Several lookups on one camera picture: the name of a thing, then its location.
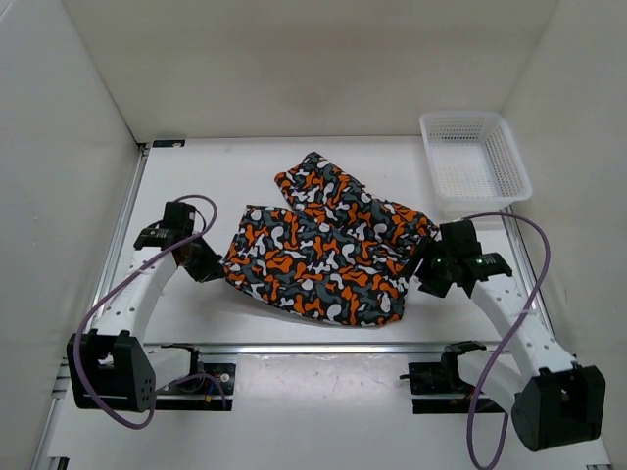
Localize orange camouflage shorts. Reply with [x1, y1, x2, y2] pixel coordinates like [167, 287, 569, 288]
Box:
[221, 152, 438, 327]

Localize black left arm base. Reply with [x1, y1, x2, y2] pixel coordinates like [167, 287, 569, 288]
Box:
[147, 344, 236, 411]

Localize white plastic mesh basket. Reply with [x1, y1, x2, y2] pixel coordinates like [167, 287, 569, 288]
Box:
[419, 111, 533, 215]

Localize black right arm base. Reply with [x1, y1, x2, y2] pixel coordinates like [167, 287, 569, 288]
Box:
[400, 341, 487, 414]

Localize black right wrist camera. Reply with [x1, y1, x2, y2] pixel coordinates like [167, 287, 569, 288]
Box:
[440, 219, 482, 259]

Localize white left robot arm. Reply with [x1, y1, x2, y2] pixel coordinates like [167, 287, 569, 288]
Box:
[66, 219, 219, 421]

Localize aluminium front rail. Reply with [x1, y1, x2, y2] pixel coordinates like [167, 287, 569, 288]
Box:
[141, 340, 559, 357]

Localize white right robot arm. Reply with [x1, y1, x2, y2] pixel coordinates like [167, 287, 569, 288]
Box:
[406, 221, 605, 451]

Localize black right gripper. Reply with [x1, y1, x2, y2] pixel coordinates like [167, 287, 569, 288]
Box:
[397, 235, 456, 299]

